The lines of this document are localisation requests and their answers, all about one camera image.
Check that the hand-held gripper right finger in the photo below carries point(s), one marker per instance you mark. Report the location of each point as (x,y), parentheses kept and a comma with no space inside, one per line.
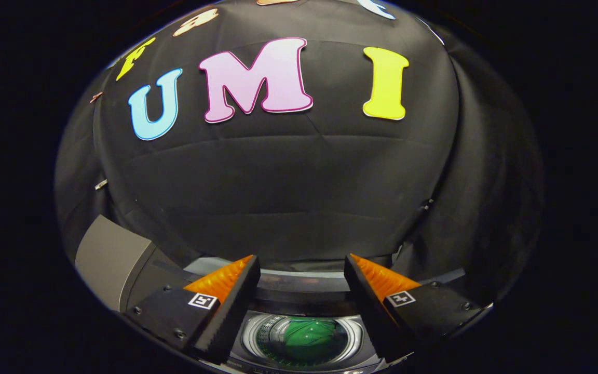
(366,311)

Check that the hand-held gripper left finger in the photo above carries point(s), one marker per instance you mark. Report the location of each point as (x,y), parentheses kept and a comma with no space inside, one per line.
(236,311)

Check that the green polo shirt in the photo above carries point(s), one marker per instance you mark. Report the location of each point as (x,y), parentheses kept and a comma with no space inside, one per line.
(309,337)

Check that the black backdrop cloth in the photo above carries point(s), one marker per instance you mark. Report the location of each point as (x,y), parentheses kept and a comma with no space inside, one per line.
(288,182)

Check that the white clip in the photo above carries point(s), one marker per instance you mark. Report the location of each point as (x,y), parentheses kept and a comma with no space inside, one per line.
(100,184)

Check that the pink clip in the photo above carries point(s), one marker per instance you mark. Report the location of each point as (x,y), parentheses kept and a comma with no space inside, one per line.
(96,97)

